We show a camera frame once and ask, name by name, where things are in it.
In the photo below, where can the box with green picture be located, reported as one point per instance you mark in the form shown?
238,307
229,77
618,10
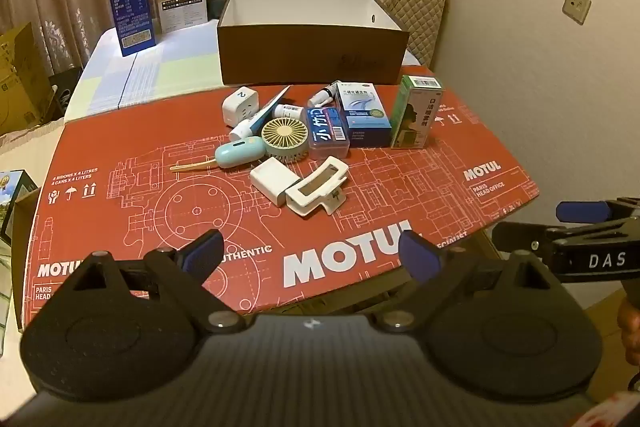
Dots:
12,202

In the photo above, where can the beige wall socket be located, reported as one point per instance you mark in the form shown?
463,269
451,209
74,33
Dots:
576,6

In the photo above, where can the black box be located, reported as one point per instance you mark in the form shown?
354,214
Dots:
65,94

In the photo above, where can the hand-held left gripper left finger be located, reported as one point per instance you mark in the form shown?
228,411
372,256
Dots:
206,252

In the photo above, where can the person's right hand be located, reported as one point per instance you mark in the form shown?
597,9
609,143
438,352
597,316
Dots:
631,332

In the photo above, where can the checkered pastel tablecloth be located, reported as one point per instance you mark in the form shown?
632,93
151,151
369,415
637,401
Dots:
125,82

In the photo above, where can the white pill bottle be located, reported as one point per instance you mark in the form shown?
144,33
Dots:
290,111

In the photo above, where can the red printed cardboard sheet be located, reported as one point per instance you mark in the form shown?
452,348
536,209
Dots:
150,187

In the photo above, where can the brown cardboard storage box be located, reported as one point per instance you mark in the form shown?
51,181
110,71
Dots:
300,57

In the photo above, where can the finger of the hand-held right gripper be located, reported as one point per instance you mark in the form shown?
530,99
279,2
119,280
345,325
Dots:
525,237
582,211

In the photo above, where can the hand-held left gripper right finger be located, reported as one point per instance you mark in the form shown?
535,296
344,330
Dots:
417,257

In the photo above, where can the blue medicine box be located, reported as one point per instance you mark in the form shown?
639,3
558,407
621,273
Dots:
362,114

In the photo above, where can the green medicine box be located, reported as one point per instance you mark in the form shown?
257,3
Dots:
415,117

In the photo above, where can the light blue handheld gadget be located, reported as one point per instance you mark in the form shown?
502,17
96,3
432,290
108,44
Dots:
237,153

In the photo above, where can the white hair claw clip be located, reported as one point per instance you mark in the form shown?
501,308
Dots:
312,194

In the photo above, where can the yellow green mini fan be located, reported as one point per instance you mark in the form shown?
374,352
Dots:
286,137

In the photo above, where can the clear blue floss pick box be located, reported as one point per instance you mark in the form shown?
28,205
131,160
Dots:
327,134

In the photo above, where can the white power adapter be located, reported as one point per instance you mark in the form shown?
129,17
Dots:
239,104

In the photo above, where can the dark nasal spray bottle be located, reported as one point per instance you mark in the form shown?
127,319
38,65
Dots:
322,96

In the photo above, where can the white power bank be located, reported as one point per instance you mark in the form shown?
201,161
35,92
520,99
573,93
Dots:
272,179

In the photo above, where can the red patterned cloth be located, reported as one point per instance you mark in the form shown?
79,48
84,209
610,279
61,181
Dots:
617,413

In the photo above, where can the white and blue toothpaste tube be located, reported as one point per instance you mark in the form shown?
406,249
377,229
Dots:
255,119

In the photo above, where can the yellowish cardboard box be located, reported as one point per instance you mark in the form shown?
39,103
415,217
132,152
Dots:
20,77

